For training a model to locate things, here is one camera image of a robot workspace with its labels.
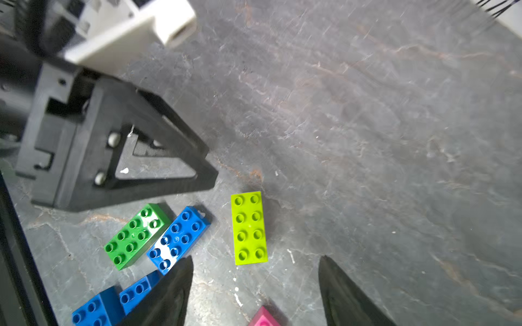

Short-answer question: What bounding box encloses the blue long lego brick front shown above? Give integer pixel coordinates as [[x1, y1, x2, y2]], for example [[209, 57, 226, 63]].
[[72, 286, 125, 326]]

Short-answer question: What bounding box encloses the dark green long lego brick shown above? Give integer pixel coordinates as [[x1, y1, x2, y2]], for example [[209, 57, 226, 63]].
[[104, 203, 171, 270]]

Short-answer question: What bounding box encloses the pink square lego brick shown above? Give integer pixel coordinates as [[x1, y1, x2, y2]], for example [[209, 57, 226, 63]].
[[248, 306, 280, 326]]

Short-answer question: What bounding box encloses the blue long lego brick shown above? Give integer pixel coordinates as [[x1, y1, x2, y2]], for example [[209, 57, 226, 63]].
[[72, 286, 125, 326], [147, 206, 211, 275]]

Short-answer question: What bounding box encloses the small blue square lego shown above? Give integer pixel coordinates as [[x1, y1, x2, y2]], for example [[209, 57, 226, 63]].
[[119, 270, 163, 315]]

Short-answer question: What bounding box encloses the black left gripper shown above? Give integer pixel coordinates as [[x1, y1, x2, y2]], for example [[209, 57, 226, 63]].
[[1, 34, 218, 212]]

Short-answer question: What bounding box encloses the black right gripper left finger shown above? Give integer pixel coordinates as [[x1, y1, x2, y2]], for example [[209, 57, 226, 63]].
[[119, 256, 194, 325]]

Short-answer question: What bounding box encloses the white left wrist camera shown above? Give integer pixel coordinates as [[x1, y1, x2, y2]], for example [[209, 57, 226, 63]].
[[15, 0, 198, 76]]

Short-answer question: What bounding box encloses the lime green long lego brick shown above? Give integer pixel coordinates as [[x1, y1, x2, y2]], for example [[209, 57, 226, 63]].
[[231, 192, 269, 266]]

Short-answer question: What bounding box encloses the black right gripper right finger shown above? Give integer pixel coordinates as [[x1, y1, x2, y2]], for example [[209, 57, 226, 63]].
[[318, 255, 395, 325]]

